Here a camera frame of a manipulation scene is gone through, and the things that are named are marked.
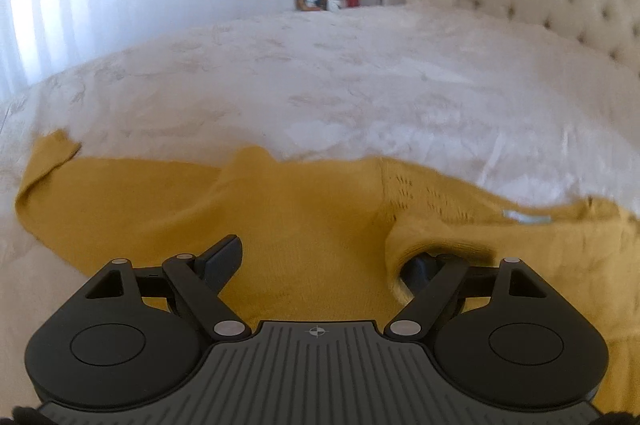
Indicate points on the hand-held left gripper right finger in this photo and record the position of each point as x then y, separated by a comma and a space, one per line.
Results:
419, 267

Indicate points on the white floral bedspread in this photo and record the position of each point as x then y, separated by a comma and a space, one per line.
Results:
320, 95

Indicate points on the white jar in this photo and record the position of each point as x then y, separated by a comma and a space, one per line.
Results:
334, 3

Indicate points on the mustard yellow knit sweater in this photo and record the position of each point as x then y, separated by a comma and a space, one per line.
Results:
320, 225

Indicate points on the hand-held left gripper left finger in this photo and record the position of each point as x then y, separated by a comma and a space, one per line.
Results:
222, 261

